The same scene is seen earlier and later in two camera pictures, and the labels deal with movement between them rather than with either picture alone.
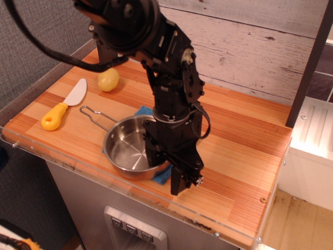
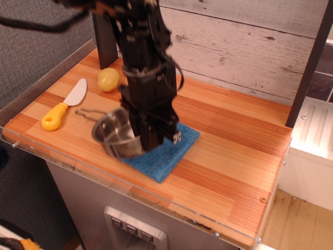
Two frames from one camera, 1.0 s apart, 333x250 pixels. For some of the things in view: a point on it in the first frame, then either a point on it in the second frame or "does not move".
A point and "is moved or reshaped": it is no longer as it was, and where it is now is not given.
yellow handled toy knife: (52, 119) does not move
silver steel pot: (125, 146) is moved or reshaped
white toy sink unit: (307, 168) does not move
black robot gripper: (176, 135) to (150, 91)
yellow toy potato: (108, 79) does not move
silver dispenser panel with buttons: (128, 231) does not move
